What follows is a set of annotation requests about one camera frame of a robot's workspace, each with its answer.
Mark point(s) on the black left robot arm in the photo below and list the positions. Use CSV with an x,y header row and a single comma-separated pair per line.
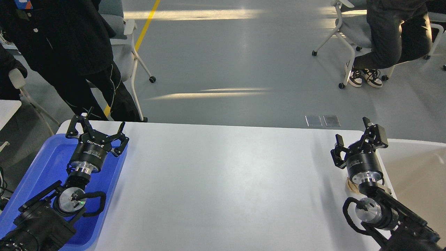
x,y
64,196

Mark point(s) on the white grey chair left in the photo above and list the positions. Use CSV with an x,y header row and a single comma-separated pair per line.
x,y
125,55

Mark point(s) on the white grey chair right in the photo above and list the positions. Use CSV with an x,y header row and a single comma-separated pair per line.
x,y
351,30

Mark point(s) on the white grey chair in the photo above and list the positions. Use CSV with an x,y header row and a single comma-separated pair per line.
x,y
125,55
351,30

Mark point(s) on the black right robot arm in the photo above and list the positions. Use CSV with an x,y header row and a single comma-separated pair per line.
x,y
378,214

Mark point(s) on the blue plastic tray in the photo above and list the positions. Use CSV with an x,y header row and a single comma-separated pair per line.
x,y
48,167

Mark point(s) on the left metal floor plate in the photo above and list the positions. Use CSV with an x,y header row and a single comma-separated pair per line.
x,y
313,121

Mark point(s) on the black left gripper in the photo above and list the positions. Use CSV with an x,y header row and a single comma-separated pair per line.
x,y
90,152

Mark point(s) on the metal floor plate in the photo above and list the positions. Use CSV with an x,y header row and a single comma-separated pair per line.
x,y
313,121
331,121

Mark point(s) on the brown paper ball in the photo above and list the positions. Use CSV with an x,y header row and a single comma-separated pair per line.
x,y
352,187

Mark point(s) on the right metal floor plate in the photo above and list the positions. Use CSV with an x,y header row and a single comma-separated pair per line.
x,y
331,121

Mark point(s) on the person in black clothes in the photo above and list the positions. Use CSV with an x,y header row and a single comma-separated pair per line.
x,y
67,42

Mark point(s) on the seated person in black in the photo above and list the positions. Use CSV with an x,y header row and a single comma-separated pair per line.
x,y
400,32

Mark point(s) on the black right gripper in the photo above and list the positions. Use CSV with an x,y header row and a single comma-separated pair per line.
x,y
360,158

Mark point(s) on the white side table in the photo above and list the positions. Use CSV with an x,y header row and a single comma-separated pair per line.
x,y
7,109

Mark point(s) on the white chair far left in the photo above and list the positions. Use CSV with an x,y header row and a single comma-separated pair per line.
x,y
17,75

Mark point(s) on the white plastic bin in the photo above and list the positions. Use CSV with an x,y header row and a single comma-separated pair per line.
x,y
417,172

